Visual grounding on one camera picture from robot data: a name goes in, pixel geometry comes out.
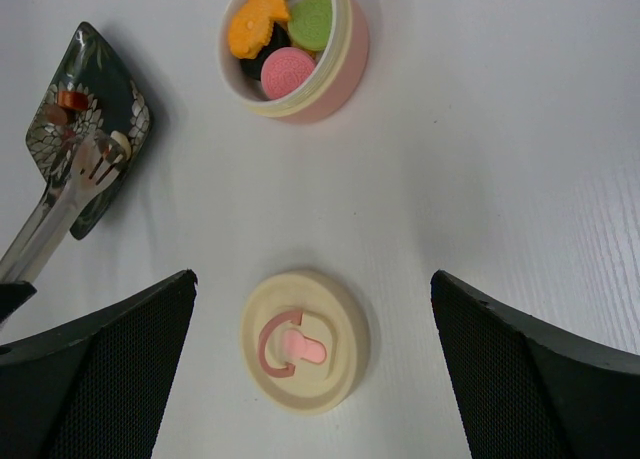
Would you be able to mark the orange fish-shaped food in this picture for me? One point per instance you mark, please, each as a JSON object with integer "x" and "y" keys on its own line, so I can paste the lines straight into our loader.
{"x": 251, "y": 27}

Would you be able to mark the cream pink round bowl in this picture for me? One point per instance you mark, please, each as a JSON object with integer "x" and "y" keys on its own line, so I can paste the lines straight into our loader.
{"x": 339, "y": 68}

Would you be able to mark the black sandwich cookie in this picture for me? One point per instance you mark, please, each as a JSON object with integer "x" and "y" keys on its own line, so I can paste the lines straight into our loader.
{"x": 252, "y": 68}

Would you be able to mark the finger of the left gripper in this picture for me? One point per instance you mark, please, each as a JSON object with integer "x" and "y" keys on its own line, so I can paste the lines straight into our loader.
{"x": 12, "y": 296}

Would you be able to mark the brown round cookie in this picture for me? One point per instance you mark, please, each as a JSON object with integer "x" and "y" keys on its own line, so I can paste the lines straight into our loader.
{"x": 56, "y": 115}

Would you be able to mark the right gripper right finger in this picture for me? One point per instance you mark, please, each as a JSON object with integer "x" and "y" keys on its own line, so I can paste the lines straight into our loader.
{"x": 527, "y": 389}

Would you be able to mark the green sandwich cookie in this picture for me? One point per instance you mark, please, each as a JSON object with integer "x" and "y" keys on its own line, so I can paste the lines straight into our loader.
{"x": 311, "y": 23}

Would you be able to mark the black floral square plate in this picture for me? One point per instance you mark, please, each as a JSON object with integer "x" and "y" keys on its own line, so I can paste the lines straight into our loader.
{"x": 91, "y": 67}

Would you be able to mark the cream lid pink knob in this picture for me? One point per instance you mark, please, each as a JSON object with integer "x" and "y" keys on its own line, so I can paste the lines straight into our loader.
{"x": 305, "y": 341}

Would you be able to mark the metal tongs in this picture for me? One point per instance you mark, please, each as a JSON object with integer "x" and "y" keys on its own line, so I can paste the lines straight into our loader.
{"x": 97, "y": 163}

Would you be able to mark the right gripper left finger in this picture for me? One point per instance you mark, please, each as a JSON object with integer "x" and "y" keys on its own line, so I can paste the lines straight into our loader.
{"x": 97, "y": 386}

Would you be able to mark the cream white round cookie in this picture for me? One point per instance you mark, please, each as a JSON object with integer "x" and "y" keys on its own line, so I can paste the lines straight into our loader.
{"x": 123, "y": 141}

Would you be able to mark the red striped food piece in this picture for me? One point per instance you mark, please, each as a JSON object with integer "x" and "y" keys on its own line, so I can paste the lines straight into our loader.
{"x": 72, "y": 100}

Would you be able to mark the pink sandwich cookie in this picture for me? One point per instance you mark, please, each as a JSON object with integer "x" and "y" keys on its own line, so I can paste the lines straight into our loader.
{"x": 284, "y": 71}

